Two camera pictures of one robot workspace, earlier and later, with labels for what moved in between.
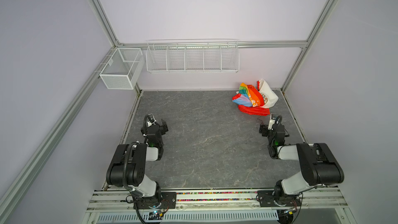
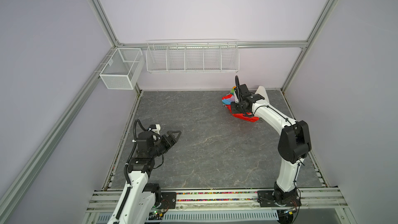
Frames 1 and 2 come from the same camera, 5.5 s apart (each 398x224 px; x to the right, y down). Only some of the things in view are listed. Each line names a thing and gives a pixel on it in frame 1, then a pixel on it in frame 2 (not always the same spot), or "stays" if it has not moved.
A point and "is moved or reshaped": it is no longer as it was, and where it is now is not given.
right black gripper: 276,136 → 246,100
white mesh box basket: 122,69 stays
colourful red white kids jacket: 250,100 is moved or reshaped
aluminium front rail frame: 329,200 stays
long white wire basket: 189,56 stays
